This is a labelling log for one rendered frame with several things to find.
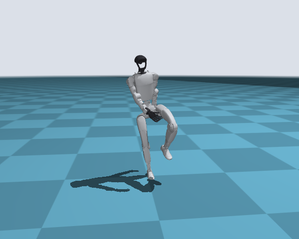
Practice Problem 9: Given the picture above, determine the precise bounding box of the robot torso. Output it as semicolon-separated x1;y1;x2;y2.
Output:
133;71;156;119

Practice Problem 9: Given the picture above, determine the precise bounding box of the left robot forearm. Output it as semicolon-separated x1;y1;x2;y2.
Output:
151;95;157;107

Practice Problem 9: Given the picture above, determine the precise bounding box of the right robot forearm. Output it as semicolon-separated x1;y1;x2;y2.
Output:
133;95;147;114

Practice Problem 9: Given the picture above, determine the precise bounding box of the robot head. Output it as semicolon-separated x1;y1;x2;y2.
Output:
135;55;147;74

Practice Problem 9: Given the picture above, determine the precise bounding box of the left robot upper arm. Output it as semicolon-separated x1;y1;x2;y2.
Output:
151;72;159;96

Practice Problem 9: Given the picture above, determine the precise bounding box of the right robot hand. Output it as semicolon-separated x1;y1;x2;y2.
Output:
145;107;162;122

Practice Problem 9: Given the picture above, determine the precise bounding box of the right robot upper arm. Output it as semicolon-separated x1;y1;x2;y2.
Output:
126;76;141;99

